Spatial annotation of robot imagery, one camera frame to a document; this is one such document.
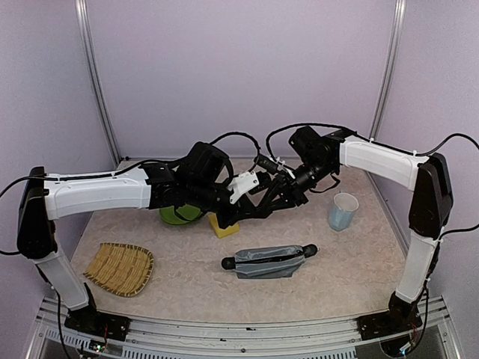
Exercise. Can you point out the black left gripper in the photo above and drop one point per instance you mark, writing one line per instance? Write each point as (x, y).
(245, 209)

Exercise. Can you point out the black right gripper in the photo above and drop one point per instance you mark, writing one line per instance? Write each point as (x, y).
(293, 191)

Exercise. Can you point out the yellow sponge block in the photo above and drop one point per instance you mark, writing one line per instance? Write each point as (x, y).
(219, 232)

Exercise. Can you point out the grey zipper pouch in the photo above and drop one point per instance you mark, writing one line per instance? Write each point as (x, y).
(268, 263)

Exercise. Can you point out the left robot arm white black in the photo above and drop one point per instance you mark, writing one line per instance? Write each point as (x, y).
(203, 178)

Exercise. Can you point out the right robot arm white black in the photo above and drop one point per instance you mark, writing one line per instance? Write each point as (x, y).
(426, 175)

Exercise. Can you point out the light blue cup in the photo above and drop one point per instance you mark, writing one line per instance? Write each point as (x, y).
(341, 214)

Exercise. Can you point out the green plastic plate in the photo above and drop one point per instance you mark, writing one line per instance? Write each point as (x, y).
(180, 215)

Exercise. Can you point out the woven bamboo tray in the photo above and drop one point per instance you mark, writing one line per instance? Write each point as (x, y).
(121, 269)

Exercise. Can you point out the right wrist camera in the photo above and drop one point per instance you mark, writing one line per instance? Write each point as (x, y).
(274, 166)

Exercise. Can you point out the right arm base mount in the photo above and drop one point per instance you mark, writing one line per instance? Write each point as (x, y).
(389, 318)

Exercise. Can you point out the front aluminium rail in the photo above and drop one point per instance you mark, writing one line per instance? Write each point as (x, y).
(340, 337)

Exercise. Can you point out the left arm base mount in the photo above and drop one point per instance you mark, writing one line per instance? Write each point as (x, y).
(89, 320)

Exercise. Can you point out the right aluminium frame post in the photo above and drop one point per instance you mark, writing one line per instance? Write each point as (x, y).
(388, 73)

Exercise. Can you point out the aluminium frame post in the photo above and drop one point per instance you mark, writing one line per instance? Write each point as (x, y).
(388, 73)
(81, 7)

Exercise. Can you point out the left aluminium frame post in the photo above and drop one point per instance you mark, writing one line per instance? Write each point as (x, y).
(81, 7)

